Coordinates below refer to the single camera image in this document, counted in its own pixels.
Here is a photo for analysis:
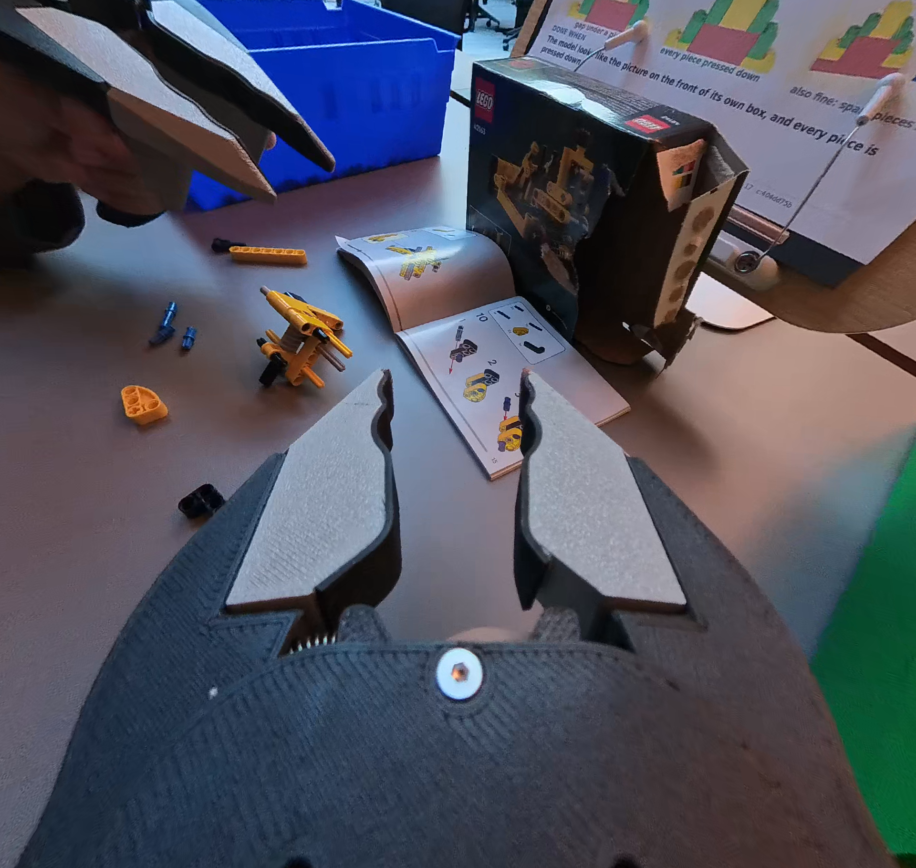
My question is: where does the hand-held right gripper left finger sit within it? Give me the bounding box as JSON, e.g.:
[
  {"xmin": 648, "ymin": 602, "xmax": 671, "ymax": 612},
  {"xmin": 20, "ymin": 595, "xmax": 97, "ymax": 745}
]
[{"xmin": 224, "ymin": 369, "xmax": 403, "ymax": 615}]

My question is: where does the white stand base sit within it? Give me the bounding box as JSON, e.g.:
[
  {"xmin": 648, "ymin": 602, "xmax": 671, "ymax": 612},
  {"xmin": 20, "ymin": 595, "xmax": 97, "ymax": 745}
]
[{"xmin": 687, "ymin": 209, "xmax": 791, "ymax": 332}]

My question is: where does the green sheet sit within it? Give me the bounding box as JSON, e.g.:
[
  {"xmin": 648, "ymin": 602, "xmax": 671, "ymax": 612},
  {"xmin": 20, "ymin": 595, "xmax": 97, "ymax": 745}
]
[{"xmin": 809, "ymin": 439, "xmax": 916, "ymax": 858}]

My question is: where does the lego instruction booklet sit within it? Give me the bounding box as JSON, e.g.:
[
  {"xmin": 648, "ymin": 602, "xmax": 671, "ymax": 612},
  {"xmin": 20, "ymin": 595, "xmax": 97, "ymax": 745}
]
[{"xmin": 335, "ymin": 225, "xmax": 632, "ymax": 482}]

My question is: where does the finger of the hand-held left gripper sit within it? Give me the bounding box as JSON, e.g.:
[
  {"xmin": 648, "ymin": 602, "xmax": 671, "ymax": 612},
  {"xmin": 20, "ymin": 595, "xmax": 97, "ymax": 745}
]
[
  {"xmin": 142, "ymin": 0, "xmax": 337, "ymax": 173},
  {"xmin": 14, "ymin": 6, "xmax": 279, "ymax": 215}
]

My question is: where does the person's left hand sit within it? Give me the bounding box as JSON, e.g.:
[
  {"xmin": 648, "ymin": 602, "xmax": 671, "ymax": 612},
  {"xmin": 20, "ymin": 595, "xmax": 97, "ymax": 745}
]
[{"xmin": 0, "ymin": 63, "xmax": 147, "ymax": 207}]

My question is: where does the blue plastic bin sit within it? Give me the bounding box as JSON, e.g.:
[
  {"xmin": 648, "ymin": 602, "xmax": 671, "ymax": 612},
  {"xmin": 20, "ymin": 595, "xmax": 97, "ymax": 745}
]
[{"xmin": 185, "ymin": 0, "xmax": 461, "ymax": 212}]

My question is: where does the black lego connector block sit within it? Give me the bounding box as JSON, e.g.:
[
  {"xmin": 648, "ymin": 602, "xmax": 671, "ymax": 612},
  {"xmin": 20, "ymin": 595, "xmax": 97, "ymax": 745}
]
[{"xmin": 177, "ymin": 483, "xmax": 226, "ymax": 520}]

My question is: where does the yellow curved lego piece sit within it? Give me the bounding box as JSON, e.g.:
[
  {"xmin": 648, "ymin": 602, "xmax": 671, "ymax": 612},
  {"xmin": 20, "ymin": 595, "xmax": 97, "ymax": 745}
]
[{"xmin": 120, "ymin": 385, "xmax": 170, "ymax": 426}]

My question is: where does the yellow lego assembly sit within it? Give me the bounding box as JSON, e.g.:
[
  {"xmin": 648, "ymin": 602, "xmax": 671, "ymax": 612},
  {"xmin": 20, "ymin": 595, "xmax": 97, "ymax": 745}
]
[{"xmin": 256, "ymin": 285, "xmax": 354, "ymax": 389}]

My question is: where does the thin steel wire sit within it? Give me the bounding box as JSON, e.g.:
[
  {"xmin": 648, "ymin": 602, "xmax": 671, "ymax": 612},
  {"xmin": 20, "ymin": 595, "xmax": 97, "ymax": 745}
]
[{"xmin": 740, "ymin": 120, "xmax": 863, "ymax": 271}]

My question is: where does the dark lego box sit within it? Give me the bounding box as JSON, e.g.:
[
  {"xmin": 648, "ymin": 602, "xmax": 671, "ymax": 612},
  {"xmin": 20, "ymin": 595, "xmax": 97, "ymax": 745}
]
[{"xmin": 465, "ymin": 55, "xmax": 750, "ymax": 368}]

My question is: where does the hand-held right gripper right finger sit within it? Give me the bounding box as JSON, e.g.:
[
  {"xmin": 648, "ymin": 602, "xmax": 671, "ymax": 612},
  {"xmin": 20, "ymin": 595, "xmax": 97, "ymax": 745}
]
[{"xmin": 514, "ymin": 369, "xmax": 689, "ymax": 618}]

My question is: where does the yellow lego beam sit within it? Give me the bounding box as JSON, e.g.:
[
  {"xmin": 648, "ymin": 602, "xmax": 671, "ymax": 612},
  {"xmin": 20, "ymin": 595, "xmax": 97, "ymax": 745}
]
[{"xmin": 229, "ymin": 245, "xmax": 309, "ymax": 266}]

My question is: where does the white instruction poster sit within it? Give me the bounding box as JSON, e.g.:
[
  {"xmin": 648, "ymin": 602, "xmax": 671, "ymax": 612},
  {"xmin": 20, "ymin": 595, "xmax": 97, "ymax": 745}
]
[{"xmin": 526, "ymin": 0, "xmax": 916, "ymax": 268}]

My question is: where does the instruction sheet on clipboard stand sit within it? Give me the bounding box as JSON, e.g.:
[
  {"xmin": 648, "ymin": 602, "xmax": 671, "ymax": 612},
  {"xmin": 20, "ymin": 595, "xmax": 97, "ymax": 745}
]
[{"xmin": 510, "ymin": 0, "xmax": 916, "ymax": 335}]

